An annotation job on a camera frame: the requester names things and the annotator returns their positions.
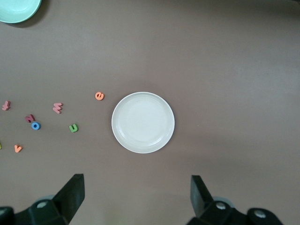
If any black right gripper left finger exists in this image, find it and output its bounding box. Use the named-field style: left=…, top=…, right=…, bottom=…
left=0, top=173, right=85, bottom=225

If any pink foam letter w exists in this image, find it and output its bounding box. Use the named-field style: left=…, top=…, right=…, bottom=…
left=52, top=102, right=64, bottom=115

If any pale green plate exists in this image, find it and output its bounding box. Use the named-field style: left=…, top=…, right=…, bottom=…
left=0, top=0, right=42, bottom=24

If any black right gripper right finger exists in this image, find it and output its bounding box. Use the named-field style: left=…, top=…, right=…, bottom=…
left=189, top=175, right=285, bottom=225

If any beige plate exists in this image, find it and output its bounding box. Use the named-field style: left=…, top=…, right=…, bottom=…
left=111, top=91, right=176, bottom=154

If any brown table cover sheet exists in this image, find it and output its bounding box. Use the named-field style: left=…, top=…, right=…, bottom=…
left=0, top=0, right=300, bottom=225

